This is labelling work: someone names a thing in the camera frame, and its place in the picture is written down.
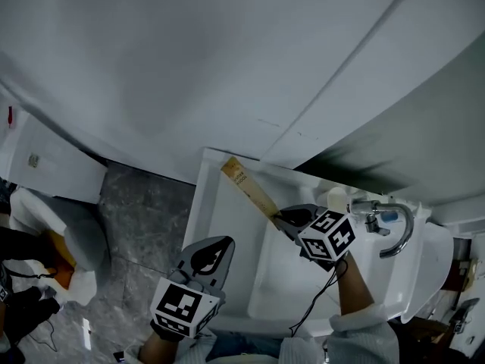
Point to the tan paper toiletry item packet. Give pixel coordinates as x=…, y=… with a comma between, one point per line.
x=246, y=186

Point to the white toilet bowl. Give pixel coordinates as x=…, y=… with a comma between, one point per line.
x=81, y=241

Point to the person's blue jeans legs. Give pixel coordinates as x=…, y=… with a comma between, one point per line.
x=246, y=345

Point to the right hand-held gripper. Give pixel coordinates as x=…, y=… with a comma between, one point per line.
x=326, y=233

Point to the orange cloth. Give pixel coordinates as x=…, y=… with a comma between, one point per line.
x=62, y=264

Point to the black equipment bundle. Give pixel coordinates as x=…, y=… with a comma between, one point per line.
x=22, y=305

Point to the grey device with tag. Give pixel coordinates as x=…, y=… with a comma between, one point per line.
x=463, y=313

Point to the small red tag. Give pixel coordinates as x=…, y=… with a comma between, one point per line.
x=10, y=117

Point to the small blue bottle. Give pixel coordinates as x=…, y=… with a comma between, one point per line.
x=389, y=216

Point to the person's left forearm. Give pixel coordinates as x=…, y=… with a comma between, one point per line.
x=161, y=349

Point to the white sink counter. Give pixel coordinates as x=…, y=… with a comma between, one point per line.
x=235, y=218

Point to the white toilet tank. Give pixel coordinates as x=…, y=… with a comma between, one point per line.
x=57, y=165

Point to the chrome faucet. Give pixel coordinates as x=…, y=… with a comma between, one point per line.
x=401, y=237

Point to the white cup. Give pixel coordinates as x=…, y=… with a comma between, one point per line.
x=336, y=199

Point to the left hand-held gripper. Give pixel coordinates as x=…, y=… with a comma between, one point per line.
x=204, y=267

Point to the person's right forearm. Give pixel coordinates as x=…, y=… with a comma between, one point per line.
x=352, y=290

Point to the brown wooden stool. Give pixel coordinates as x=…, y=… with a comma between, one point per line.
x=424, y=334

